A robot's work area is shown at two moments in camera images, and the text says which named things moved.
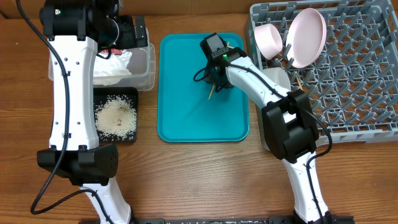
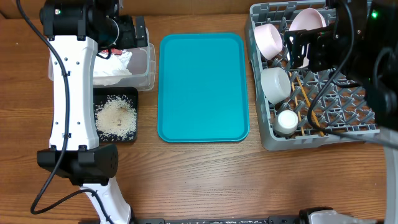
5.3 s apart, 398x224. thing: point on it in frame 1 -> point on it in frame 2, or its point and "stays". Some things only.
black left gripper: (129, 40) stays
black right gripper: (226, 84) -> (320, 45)
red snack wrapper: (113, 51) stays
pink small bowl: (268, 40) stays
